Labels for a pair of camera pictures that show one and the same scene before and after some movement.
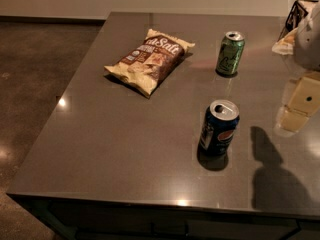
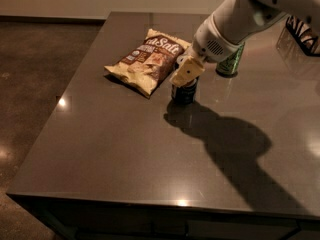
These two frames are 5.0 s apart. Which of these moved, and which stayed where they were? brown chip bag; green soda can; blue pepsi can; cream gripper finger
Moved: cream gripper finger; blue pepsi can
Stayed: brown chip bag; green soda can
